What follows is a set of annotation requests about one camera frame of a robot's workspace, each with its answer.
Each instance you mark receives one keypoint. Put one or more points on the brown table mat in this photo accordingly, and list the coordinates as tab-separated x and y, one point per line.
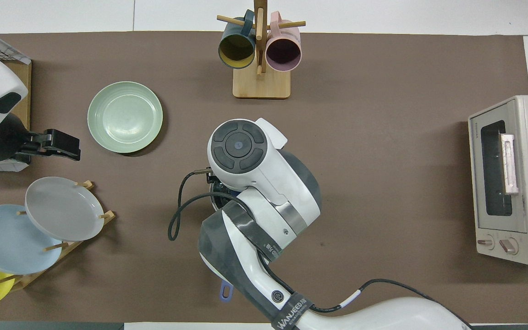
383	206

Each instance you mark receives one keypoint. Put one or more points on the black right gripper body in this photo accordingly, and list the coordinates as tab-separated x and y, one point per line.
213	179

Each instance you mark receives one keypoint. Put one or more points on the wooden plate rack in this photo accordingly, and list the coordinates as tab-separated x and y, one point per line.
28	279

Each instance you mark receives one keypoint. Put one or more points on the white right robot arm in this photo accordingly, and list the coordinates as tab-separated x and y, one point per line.
264	183

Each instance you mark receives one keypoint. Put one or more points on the grey plate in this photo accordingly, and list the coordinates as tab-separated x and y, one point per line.
62	208

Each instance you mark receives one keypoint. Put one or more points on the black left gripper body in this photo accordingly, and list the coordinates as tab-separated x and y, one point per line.
41	142

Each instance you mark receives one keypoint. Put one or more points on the dark teal mug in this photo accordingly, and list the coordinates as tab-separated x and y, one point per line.
236	51

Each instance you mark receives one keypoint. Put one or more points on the light blue plate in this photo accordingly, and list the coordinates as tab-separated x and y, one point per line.
7	243

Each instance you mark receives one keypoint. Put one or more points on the wooden mug tree stand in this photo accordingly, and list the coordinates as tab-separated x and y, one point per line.
261	87

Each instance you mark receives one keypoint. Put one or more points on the pink mug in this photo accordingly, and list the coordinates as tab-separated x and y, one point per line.
283	52

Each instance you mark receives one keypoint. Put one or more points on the pale green plate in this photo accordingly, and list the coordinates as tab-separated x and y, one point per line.
124	117

